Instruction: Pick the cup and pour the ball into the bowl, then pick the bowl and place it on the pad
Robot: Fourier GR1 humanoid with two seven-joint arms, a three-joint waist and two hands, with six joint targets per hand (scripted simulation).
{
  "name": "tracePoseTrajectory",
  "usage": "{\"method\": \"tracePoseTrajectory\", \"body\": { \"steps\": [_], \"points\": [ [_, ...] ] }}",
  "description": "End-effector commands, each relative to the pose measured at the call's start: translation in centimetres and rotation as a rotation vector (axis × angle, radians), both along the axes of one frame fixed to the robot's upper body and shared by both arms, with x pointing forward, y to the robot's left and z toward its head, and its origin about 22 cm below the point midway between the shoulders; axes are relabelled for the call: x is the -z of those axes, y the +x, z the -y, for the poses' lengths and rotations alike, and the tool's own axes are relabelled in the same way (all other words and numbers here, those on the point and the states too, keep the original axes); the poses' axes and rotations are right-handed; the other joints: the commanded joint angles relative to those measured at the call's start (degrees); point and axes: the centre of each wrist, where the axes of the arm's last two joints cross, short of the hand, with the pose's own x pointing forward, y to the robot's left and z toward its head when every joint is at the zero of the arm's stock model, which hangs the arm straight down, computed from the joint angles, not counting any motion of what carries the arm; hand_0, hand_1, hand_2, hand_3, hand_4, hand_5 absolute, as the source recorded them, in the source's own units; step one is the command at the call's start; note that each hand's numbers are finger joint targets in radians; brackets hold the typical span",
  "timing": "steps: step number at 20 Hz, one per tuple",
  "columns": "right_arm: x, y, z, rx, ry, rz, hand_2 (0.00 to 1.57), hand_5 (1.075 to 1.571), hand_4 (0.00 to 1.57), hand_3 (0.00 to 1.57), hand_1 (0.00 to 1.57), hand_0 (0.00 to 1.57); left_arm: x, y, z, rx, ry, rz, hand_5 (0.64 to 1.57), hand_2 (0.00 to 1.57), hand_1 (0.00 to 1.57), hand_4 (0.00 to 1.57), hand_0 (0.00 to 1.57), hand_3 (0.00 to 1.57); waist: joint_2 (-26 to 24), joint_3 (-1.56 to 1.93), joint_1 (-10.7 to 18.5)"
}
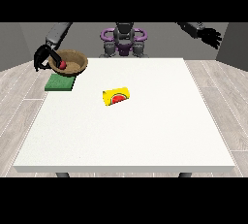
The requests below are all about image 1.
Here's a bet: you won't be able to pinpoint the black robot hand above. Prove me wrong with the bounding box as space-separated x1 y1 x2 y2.
197 27 223 50
33 44 64 73

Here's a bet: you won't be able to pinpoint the brown wooden bowl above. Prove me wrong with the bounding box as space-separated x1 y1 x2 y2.
47 49 89 78

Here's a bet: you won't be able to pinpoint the green square pad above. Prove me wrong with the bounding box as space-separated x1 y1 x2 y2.
44 74 78 92

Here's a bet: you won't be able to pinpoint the yellow cup with melon print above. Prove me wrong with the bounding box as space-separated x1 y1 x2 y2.
102 86 132 108

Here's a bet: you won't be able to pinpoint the grey robot trunk purple rings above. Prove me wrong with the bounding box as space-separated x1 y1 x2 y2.
99 22 149 59

